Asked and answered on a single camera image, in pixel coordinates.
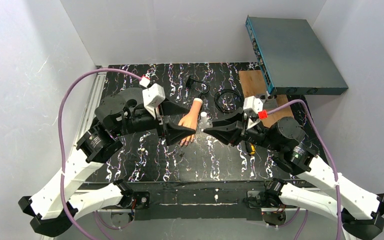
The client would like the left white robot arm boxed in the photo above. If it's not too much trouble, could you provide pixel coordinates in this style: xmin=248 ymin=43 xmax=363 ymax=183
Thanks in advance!
xmin=18 ymin=89 xmax=195 ymax=237

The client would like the black cable with plug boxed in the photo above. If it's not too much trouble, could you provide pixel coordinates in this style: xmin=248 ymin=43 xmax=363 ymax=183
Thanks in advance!
xmin=185 ymin=75 xmax=211 ymax=99

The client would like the metal stand mount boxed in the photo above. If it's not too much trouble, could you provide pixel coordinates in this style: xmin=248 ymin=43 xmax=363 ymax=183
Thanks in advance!
xmin=255 ymin=91 xmax=278 ymax=111

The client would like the wooden board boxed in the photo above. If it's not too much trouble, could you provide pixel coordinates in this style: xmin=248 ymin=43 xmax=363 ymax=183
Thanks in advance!
xmin=238 ymin=70 xmax=294 ymax=127

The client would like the mannequin hand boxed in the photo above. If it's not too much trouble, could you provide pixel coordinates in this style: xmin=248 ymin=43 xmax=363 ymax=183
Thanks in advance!
xmin=178 ymin=98 xmax=203 ymax=147

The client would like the coiled black cable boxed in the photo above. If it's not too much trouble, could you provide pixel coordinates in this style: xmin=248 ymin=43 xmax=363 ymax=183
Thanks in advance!
xmin=214 ymin=89 xmax=245 ymax=114

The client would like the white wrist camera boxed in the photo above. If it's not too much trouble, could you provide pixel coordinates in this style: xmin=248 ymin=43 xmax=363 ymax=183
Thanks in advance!
xmin=139 ymin=75 xmax=166 ymax=119
xmin=243 ymin=96 xmax=268 ymax=130

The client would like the yellow black screwdriver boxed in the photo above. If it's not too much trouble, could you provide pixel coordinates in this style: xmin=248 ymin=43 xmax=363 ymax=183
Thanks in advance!
xmin=245 ymin=142 xmax=256 ymax=156

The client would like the blue network switch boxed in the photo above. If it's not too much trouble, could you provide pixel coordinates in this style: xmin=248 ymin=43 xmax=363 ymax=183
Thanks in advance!
xmin=245 ymin=16 xmax=349 ymax=96

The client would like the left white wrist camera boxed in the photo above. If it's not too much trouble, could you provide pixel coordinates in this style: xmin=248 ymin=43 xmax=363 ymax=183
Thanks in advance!
xmin=139 ymin=75 xmax=166 ymax=119

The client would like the grey round disc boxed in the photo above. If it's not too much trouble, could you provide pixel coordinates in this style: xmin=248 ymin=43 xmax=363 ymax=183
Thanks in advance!
xmin=115 ymin=87 xmax=144 ymax=109

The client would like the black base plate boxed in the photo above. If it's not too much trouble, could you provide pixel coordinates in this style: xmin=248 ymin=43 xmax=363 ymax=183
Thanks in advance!
xmin=128 ymin=180 xmax=268 ymax=221

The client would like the clear nail polish bottle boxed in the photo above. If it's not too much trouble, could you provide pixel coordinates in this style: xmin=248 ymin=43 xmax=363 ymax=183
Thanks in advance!
xmin=198 ymin=111 xmax=212 ymax=132

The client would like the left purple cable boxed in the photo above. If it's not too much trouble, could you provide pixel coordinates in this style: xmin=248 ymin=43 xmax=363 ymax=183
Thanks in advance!
xmin=58 ymin=67 xmax=147 ymax=240

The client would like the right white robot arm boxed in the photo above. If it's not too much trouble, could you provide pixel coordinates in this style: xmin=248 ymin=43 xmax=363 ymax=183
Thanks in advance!
xmin=204 ymin=110 xmax=384 ymax=240

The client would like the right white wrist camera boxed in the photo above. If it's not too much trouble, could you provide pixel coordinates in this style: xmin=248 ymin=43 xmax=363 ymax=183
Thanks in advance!
xmin=243 ymin=96 xmax=268 ymax=130

